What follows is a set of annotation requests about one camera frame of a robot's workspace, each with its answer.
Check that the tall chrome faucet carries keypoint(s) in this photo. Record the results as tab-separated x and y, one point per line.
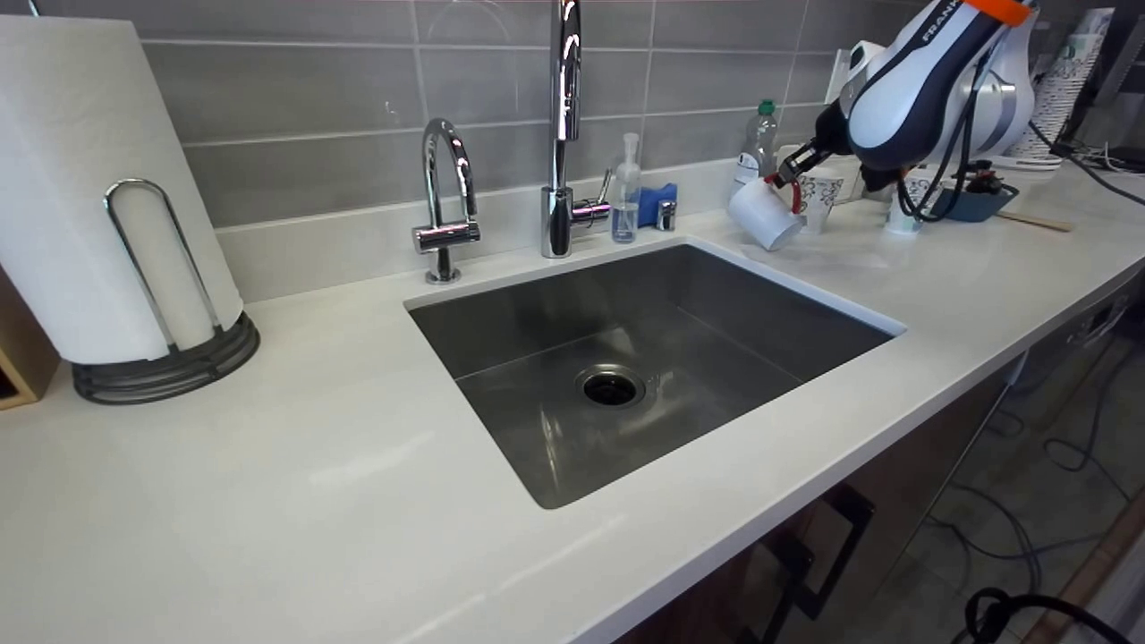
559	119

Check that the wooden box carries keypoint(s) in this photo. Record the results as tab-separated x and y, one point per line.
21	360

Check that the blue sponge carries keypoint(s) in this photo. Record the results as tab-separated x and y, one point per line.
653	196

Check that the white paper towel roll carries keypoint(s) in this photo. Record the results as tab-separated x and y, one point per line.
83	178

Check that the small chrome cylinder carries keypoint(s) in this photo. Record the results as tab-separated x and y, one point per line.
665	215

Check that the clear soap pump bottle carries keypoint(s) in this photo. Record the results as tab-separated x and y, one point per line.
622	201

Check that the narrow printed paper cup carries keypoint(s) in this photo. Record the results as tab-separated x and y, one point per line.
822	201

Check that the small chrome faucet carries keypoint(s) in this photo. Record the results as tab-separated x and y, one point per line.
443	225

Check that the sink drain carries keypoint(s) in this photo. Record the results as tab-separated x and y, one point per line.
609	387

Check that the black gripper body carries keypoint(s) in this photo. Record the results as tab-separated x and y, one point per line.
817	158

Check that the stainless steel sink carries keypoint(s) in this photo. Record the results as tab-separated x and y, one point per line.
593	323

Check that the green capped water bottle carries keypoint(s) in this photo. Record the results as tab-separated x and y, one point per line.
759	136

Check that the dark cabinet front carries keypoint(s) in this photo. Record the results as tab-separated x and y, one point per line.
907	512

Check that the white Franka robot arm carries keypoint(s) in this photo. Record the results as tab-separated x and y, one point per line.
931	72

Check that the metal paper towel holder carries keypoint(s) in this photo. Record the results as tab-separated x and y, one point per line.
166	369

